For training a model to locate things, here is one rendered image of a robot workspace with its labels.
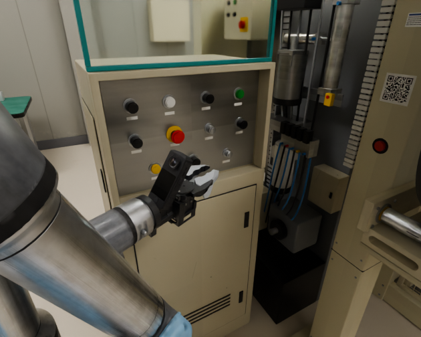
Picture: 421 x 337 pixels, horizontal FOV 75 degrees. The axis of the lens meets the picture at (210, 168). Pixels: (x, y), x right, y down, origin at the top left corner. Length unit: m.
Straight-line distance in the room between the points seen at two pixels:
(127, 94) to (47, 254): 0.58
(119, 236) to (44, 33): 3.51
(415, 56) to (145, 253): 0.93
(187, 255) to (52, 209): 0.84
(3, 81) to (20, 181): 3.76
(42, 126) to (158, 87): 3.31
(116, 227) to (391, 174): 0.75
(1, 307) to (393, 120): 0.90
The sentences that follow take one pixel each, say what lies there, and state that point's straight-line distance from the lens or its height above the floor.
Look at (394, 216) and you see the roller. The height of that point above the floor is 0.92.
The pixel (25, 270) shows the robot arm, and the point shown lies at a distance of 0.27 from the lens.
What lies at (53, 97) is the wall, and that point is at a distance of 3.95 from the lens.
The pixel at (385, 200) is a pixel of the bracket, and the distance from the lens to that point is 0.88.
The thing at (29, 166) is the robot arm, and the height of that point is 1.27.
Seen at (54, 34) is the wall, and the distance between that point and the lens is 3.87.
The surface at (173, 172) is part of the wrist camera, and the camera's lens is 0.52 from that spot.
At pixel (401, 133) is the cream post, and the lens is 0.89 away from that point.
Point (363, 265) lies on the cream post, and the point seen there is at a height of 0.64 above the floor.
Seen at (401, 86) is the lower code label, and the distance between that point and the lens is 0.88.
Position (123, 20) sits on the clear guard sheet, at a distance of 0.75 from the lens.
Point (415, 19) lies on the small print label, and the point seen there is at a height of 1.38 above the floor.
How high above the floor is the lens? 1.35
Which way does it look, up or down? 27 degrees down
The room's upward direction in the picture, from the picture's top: straight up
